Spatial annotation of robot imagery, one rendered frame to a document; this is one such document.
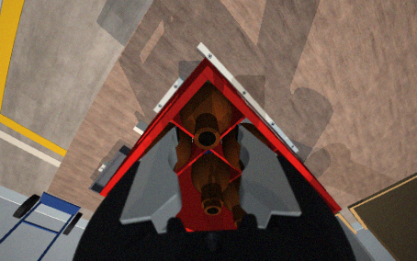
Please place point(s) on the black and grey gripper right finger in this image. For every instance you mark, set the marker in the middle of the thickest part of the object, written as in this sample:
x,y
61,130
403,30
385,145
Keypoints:
x,y
282,200

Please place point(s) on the brown bottle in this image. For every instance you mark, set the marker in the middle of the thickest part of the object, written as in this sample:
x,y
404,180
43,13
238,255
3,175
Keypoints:
x,y
183,149
210,176
231,200
206,115
231,148

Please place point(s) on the red crate with dividers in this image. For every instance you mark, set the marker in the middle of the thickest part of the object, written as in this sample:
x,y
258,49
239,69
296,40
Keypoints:
x,y
192,214

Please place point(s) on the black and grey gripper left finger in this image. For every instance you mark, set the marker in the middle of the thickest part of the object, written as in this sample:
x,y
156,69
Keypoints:
x,y
137,207

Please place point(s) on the black rectangular tray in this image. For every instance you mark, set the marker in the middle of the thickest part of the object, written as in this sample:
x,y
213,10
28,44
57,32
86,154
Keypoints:
x,y
111,168

